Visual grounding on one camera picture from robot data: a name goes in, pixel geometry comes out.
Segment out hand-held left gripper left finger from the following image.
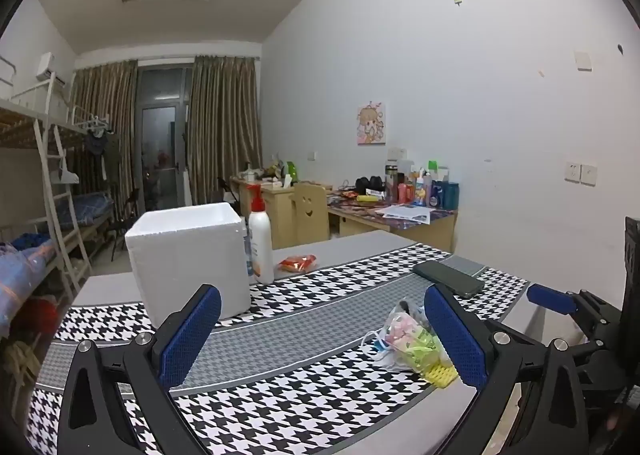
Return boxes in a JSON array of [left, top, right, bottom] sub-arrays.
[[57, 284, 223, 455]]

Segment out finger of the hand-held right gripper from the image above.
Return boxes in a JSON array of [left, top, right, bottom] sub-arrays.
[[526, 283, 621, 336]]

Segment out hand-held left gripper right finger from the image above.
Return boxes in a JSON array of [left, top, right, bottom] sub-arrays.
[[424, 284, 590, 455]]

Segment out yellow mesh sponge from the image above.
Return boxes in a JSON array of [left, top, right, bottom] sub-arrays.
[[422, 362, 460, 390]]

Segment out clear bag of pastel pieces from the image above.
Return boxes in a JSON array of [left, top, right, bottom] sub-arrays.
[[372, 300, 451, 376]]

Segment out blue face mask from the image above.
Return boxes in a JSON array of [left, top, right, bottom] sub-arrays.
[[361, 330, 401, 371]]

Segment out white foam box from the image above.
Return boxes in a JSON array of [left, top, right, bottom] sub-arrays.
[[124, 202, 252, 331]]

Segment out black smartphone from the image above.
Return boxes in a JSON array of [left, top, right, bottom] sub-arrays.
[[411, 260, 487, 299]]

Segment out houndstooth table mat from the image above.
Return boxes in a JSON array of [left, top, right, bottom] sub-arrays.
[[22, 242, 531, 455]]

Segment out white lotion pump bottle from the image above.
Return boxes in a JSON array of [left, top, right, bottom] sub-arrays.
[[245, 184, 276, 285]]

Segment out wooden desk with patterned mat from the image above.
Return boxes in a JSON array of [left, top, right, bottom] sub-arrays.
[[327, 190, 458, 253]]

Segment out red snack packet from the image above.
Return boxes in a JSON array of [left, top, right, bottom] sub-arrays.
[[277, 254, 318, 276]]

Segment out black folding chair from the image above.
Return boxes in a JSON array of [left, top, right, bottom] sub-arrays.
[[107, 188, 141, 261]]

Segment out printed papers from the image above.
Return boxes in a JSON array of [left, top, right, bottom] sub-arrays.
[[382, 204, 433, 225]]

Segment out wooden desk with drawers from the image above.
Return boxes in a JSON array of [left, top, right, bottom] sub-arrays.
[[230, 175, 333, 250]]

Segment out group of toiletry bottles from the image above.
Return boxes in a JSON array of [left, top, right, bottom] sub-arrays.
[[385, 160, 460, 210]]

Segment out red bag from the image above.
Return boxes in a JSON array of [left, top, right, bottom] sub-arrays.
[[20, 297, 62, 351]]

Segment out blue mattress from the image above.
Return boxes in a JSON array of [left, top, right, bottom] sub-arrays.
[[55, 192, 115, 227]]

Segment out wooden chair with smiley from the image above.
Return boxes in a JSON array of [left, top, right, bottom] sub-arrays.
[[292, 181, 331, 243]]

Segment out black rounded object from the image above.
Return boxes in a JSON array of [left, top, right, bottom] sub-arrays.
[[355, 176, 386, 195]]

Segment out blue patterned quilt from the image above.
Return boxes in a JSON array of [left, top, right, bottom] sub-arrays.
[[0, 240, 58, 336]]

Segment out glass balcony door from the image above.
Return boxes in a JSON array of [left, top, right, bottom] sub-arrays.
[[135, 65, 193, 213]]

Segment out white hanging plastic item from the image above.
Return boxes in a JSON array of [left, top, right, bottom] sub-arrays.
[[57, 155, 81, 184]]

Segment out brown curtain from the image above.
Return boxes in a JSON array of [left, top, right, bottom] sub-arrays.
[[187, 55, 263, 208], [72, 60, 138, 216]]

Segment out dark hanging clothes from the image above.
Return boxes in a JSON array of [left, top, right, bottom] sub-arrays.
[[85, 128, 121, 181]]

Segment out white metal bunk bed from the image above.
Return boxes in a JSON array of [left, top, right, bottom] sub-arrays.
[[0, 55, 117, 336]]

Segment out white air conditioner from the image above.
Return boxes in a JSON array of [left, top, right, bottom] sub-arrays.
[[36, 52, 67, 86]]

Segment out double wall socket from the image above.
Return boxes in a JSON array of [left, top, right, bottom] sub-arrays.
[[565, 161, 599, 184]]

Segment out cartoon wall poster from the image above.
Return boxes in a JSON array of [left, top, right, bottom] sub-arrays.
[[356, 102, 388, 145]]

